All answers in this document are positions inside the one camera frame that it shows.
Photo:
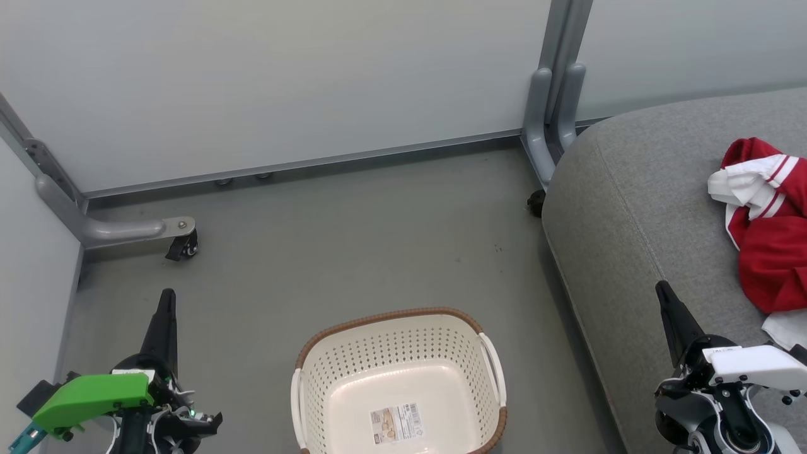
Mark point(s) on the white cloth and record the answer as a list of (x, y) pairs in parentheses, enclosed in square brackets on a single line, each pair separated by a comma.
[(788, 329)]

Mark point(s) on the grey partition foot bar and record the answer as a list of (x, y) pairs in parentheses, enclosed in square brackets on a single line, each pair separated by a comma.
[(113, 228)]

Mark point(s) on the paper label sticker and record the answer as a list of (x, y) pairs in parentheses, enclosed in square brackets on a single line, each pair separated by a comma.
[(397, 424)]

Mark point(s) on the red garment with white collar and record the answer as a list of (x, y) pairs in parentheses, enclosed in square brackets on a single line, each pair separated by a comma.
[(775, 265)]

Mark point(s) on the cream perforated laundry basket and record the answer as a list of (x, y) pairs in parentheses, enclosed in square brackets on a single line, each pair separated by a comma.
[(403, 340)]

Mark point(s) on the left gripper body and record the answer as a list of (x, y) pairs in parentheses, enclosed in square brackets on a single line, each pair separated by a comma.
[(170, 432)]

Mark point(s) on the grey partition bottom rail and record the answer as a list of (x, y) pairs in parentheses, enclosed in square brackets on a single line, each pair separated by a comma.
[(315, 162)]

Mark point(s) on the black caster wheel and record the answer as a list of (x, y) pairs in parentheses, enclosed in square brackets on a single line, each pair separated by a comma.
[(183, 247), (536, 203)]

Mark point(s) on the grey fabric sofa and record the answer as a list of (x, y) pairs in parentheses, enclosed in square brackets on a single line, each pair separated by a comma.
[(630, 221)]

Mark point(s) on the white wrist camera cover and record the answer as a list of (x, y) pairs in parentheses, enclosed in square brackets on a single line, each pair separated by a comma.
[(756, 366)]

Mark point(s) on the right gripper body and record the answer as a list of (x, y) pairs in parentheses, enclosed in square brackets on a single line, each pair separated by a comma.
[(693, 407)]

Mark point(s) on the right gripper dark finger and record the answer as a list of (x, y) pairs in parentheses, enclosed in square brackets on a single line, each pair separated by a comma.
[(671, 328), (686, 328)]

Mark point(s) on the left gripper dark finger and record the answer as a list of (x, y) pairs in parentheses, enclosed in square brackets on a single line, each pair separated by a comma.
[(170, 340), (154, 340)]

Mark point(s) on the green wrist camera cover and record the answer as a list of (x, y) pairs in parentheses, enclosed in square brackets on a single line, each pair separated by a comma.
[(88, 394)]

